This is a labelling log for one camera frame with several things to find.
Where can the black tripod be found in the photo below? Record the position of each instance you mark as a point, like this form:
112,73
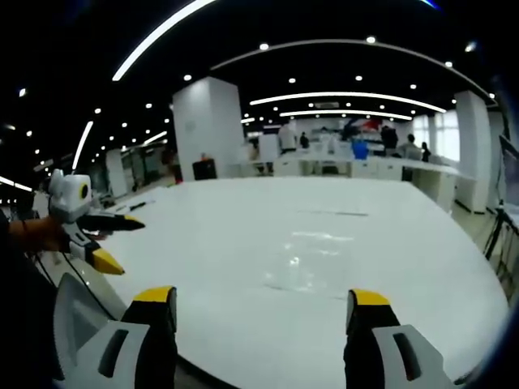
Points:
500,227

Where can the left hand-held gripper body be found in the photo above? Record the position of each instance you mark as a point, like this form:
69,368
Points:
69,194

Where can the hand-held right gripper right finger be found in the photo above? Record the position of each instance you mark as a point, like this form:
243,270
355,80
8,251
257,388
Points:
365,324

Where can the long curved ceiling light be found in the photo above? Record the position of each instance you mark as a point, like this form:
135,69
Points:
344,113
348,95
162,30

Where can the dark pen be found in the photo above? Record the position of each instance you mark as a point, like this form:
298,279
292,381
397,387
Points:
137,205

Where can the black box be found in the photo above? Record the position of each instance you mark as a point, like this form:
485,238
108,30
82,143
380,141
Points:
204,169

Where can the short ceiling light strip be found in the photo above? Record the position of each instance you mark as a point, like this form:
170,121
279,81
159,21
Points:
82,144

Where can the group of ceiling spot lights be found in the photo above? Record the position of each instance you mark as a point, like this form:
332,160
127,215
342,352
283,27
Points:
359,78

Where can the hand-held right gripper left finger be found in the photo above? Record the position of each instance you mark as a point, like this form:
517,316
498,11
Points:
156,324

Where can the person's left hand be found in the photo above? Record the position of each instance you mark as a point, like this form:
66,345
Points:
46,235

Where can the long white counter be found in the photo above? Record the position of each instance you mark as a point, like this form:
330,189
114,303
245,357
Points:
430,178

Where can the person's dark clothing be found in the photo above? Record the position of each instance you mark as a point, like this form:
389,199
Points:
22,316

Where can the clear resealable bag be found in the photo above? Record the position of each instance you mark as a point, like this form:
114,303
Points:
302,259

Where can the blue bin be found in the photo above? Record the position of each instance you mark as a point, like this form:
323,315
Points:
360,150

